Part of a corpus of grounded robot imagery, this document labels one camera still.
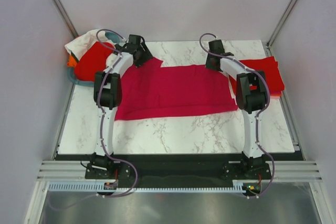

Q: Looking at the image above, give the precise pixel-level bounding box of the magenta t shirt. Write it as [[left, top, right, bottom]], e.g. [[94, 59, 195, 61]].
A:
[[115, 58, 238, 121]]

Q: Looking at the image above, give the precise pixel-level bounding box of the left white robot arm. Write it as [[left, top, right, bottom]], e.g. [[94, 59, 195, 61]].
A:
[[85, 35, 153, 179]]

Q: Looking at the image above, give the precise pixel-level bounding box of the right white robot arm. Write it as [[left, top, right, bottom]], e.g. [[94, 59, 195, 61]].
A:
[[206, 39, 271, 179]]

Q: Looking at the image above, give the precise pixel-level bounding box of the teal laundry basket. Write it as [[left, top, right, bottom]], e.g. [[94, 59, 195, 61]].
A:
[[67, 30, 125, 87]]

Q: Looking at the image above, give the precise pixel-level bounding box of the red t shirt in basket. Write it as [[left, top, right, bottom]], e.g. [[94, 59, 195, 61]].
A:
[[74, 42, 114, 81]]

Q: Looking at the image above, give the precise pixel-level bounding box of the folded red t shirt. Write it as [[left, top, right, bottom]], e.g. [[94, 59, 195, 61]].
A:
[[223, 56, 285, 95]]

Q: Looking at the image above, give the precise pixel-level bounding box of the white t shirt in basket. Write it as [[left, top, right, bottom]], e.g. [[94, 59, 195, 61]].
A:
[[65, 28, 109, 58]]

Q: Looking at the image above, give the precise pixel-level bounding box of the orange garment in basket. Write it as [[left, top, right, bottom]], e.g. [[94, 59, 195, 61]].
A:
[[67, 55, 78, 68]]

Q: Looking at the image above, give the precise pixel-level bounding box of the folded orange t shirt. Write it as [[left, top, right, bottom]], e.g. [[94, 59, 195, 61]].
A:
[[270, 91, 282, 99]]

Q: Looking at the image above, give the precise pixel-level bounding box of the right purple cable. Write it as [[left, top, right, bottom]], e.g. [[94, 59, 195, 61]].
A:
[[198, 33, 276, 200]]

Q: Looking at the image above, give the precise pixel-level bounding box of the left aluminium frame post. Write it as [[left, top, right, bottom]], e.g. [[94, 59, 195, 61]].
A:
[[52, 0, 78, 38]]

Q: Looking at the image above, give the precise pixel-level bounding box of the aluminium frame post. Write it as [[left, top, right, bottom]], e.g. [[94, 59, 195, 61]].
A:
[[52, 0, 78, 38], [264, 0, 299, 48]]

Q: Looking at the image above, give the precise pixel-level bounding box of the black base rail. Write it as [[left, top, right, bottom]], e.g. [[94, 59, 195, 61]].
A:
[[85, 154, 271, 189]]

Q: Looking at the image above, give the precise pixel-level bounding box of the right aluminium frame post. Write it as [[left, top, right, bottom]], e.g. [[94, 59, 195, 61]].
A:
[[264, 0, 299, 48]]

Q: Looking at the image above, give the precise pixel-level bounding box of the white slotted cable duct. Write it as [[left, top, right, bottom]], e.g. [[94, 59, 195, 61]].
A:
[[48, 182, 255, 193]]

